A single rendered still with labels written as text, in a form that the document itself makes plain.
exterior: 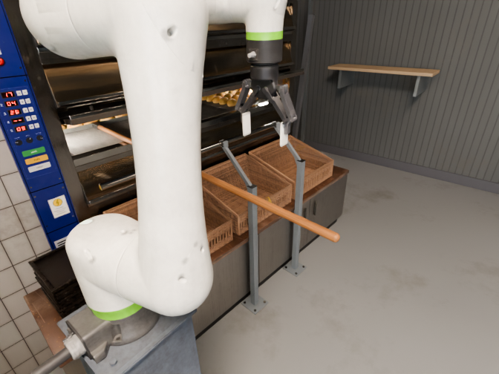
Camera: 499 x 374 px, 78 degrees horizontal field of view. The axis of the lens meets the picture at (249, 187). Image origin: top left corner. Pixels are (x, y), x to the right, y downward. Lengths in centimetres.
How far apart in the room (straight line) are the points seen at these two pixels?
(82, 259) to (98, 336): 18
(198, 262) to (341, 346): 177
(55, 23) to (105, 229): 33
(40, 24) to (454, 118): 404
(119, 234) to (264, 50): 53
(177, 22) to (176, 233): 28
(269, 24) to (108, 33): 45
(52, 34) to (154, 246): 32
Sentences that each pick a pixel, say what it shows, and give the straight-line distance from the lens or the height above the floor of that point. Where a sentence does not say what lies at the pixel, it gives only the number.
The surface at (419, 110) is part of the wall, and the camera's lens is 428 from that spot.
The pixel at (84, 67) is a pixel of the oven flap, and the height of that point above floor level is 160.
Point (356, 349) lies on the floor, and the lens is 222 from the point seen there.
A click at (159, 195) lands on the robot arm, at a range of 45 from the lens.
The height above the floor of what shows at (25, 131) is 137.
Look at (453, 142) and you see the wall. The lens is 430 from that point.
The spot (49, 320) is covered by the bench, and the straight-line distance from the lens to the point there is 181.
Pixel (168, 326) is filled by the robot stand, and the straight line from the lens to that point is 75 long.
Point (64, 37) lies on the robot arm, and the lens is 52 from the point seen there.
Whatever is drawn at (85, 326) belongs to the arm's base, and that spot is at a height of 126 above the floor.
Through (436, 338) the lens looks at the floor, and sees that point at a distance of 244.
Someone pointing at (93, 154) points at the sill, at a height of 118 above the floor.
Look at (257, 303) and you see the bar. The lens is 234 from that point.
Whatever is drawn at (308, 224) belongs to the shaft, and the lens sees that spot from 101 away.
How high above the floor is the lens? 178
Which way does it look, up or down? 28 degrees down
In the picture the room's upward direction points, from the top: 2 degrees counter-clockwise
